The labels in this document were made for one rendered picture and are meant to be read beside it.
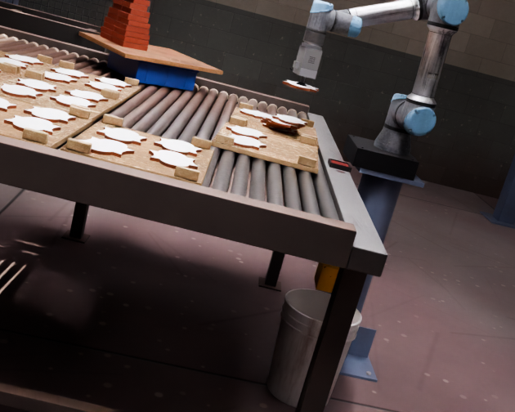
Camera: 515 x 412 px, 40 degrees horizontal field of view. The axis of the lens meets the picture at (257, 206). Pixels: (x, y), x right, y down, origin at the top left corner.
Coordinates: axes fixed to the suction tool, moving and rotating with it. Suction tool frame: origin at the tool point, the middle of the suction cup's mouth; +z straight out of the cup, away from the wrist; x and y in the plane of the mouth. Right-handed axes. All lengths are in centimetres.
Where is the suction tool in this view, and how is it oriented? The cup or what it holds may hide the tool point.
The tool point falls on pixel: (300, 87)
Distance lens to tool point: 269.1
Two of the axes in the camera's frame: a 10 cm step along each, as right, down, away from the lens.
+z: -2.5, 9.3, 2.7
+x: 9.4, 1.6, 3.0
